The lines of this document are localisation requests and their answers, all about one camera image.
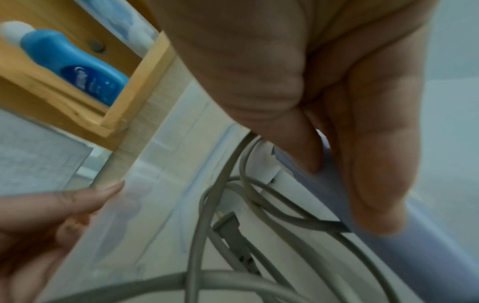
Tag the blue bottle with white cap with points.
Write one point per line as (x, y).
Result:
(75, 65)

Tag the blue white patterned packet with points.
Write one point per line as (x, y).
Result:
(123, 23)

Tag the person's right hand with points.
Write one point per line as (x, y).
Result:
(262, 59)

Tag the beige wooden post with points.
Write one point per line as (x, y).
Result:
(149, 118)

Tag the person's left hand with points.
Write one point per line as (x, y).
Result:
(33, 230)

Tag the wooden shelf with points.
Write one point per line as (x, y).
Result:
(75, 118)

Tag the grey textured panel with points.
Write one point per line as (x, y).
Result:
(37, 156)

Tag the translucent plastic bag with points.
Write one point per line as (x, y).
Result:
(149, 192)

